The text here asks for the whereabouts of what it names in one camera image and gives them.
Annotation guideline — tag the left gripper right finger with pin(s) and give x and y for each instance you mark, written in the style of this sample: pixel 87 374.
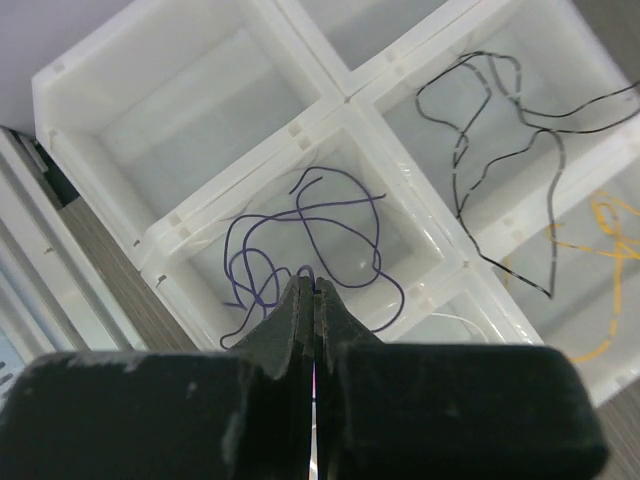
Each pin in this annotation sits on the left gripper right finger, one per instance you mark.
pixel 446 411

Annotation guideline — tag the white compartment tray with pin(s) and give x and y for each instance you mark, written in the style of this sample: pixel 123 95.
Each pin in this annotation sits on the white compartment tray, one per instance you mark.
pixel 462 171

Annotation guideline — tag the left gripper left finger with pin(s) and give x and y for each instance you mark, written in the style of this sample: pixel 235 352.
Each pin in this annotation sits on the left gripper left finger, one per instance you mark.
pixel 244 413

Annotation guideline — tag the aluminium rail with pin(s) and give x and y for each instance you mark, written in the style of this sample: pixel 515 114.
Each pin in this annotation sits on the aluminium rail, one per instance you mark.
pixel 52 297

